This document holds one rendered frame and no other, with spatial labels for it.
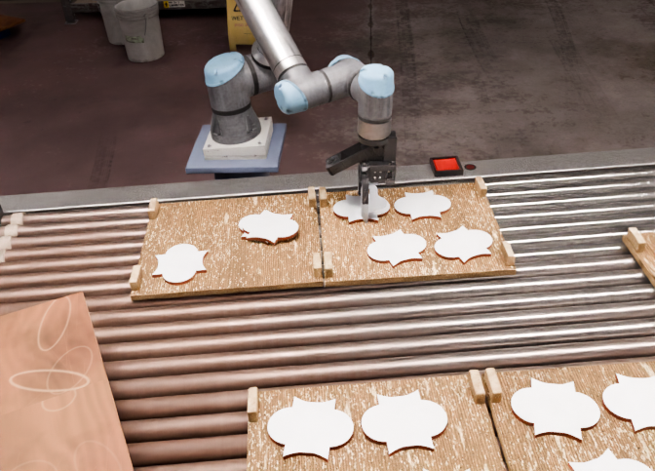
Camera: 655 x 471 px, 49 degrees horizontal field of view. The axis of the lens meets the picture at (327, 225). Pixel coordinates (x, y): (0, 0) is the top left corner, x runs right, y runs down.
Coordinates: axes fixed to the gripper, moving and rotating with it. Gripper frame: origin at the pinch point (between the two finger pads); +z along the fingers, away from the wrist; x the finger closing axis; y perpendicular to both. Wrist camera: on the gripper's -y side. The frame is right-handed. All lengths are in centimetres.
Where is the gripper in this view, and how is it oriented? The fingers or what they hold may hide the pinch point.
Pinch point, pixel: (361, 207)
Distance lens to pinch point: 172.6
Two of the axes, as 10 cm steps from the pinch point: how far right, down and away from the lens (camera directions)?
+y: 10.0, -0.2, 0.4
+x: -0.4, -5.8, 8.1
